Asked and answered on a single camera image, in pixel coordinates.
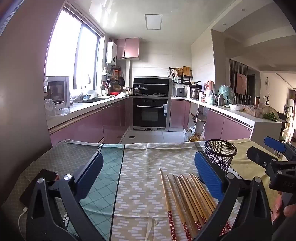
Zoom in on person's right hand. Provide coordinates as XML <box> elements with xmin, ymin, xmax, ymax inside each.
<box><xmin>272</xmin><ymin>197</ymin><xmax>296</xmax><ymax>223</ymax></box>

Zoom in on black wall rack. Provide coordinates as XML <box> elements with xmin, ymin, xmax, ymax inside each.
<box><xmin>177</xmin><ymin>75</ymin><xmax>193</xmax><ymax>85</ymax></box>

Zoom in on silver microwave oven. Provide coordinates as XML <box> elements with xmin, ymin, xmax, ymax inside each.
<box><xmin>44</xmin><ymin>76</ymin><xmax>71</xmax><ymax>109</ymax></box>

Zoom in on clear plastic bag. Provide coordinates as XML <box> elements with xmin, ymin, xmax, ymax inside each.
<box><xmin>44</xmin><ymin>98</ymin><xmax>70</xmax><ymax>117</ymax></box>

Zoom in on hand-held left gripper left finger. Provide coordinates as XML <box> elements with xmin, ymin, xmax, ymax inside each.
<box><xmin>26</xmin><ymin>152</ymin><xmax>104</xmax><ymax>241</ymax></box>

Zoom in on framed wall picture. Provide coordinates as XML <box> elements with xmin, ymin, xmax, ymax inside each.
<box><xmin>236</xmin><ymin>72</ymin><xmax>247</xmax><ymax>95</ymax></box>

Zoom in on clear plastic container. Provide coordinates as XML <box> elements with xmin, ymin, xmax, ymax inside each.
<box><xmin>245</xmin><ymin>105</ymin><xmax>265</xmax><ymax>117</ymax></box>

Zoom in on green leafy vegetables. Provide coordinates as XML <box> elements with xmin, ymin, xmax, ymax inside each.
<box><xmin>262</xmin><ymin>112</ymin><xmax>278</xmax><ymax>122</ymax></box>

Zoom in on patterned tablecloth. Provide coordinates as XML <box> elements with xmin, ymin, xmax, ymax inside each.
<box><xmin>0</xmin><ymin>138</ymin><xmax>289</xmax><ymax>241</ymax></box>

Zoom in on steel stock pot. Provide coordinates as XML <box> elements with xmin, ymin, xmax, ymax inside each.
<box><xmin>190</xmin><ymin>87</ymin><xmax>202</xmax><ymax>100</ymax></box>

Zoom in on ceiling light panel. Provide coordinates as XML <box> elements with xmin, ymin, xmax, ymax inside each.
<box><xmin>145</xmin><ymin>14</ymin><xmax>163</xmax><ymax>30</ymax></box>

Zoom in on teal plastic bag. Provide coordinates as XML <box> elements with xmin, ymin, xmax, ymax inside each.
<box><xmin>218</xmin><ymin>85</ymin><xmax>236</xmax><ymax>105</ymax></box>

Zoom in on black range hood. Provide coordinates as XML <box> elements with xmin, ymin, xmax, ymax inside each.
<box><xmin>133</xmin><ymin>77</ymin><xmax>171</xmax><ymax>96</ymax></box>

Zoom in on black mesh holder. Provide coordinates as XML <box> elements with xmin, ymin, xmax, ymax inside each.
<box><xmin>204</xmin><ymin>139</ymin><xmax>238</xmax><ymax>179</ymax></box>

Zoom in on white countertop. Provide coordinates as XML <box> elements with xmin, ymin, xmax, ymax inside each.
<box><xmin>171</xmin><ymin>96</ymin><xmax>284</xmax><ymax>126</ymax></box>
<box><xmin>46</xmin><ymin>95</ymin><xmax>130</xmax><ymax>122</ymax></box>

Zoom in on pink wall cabinet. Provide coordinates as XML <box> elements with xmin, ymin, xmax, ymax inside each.
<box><xmin>114</xmin><ymin>38</ymin><xmax>140</xmax><ymax>60</ymax></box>

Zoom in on built-in black oven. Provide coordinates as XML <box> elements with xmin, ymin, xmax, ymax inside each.
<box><xmin>132</xmin><ymin>97</ymin><xmax>171</xmax><ymax>129</ymax></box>

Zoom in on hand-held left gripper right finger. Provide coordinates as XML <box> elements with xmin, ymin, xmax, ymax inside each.
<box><xmin>194</xmin><ymin>151</ymin><xmax>272</xmax><ymax>241</ymax></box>

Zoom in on white wall water heater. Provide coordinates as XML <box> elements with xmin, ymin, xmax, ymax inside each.
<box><xmin>106</xmin><ymin>42</ymin><xmax>117</xmax><ymax>64</ymax></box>

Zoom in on silver rice cooker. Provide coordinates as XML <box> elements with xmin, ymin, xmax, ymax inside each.
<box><xmin>173</xmin><ymin>87</ymin><xmax>187</xmax><ymax>98</ymax></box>

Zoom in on black smartphone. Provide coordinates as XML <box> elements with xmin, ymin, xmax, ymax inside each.
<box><xmin>20</xmin><ymin>169</ymin><xmax>60</xmax><ymax>205</ymax></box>

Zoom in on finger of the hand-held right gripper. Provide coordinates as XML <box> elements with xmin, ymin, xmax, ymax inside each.
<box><xmin>246</xmin><ymin>146</ymin><xmax>296</xmax><ymax>193</ymax></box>
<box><xmin>264</xmin><ymin>136</ymin><xmax>296</xmax><ymax>163</ymax></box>

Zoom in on pink base cabinet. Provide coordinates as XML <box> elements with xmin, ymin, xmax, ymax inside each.
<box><xmin>170</xmin><ymin>99</ymin><xmax>191</xmax><ymax>129</ymax></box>
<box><xmin>48</xmin><ymin>96</ymin><xmax>133</xmax><ymax>146</ymax></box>
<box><xmin>205</xmin><ymin>109</ymin><xmax>252</xmax><ymax>142</ymax></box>

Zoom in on kitchen window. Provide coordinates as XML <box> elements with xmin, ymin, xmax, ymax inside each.
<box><xmin>45</xmin><ymin>7</ymin><xmax>104</xmax><ymax>93</ymax></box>

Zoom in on bunch of wooden chopsticks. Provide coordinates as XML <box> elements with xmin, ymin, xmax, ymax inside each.
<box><xmin>159</xmin><ymin>168</ymin><xmax>232</xmax><ymax>241</ymax></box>

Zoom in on white charging cable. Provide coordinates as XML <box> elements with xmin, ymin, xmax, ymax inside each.
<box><xmin>18</xmin><ymin>206</ymin><xmax>30</xmax><ymax>241</ymax></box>

